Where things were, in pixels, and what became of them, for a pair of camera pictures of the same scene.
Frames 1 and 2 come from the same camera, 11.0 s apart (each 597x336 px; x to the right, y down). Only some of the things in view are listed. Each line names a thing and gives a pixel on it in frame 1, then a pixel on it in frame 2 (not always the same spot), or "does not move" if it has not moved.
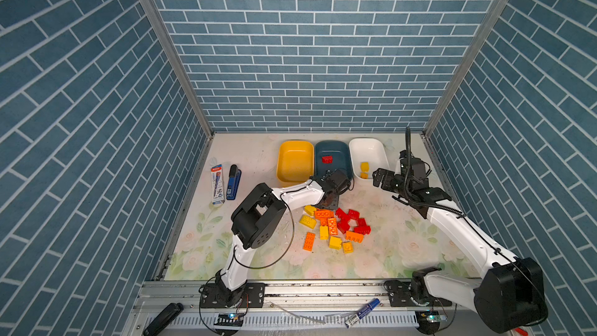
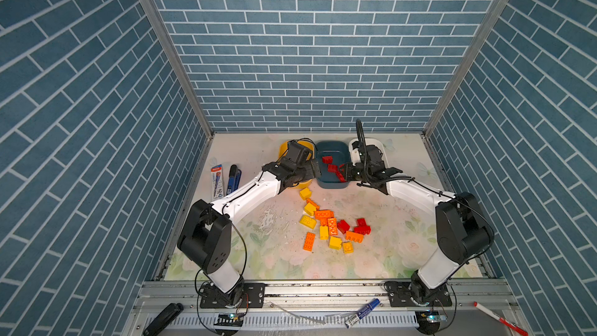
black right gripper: x=389 y=176 to x=347 y=169
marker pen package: x=218 y=190 does not move
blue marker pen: x=354 y=320 does not move
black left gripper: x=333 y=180 to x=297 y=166
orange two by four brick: x=333 y=227 does not move
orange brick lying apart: x=308 y=241 does not move
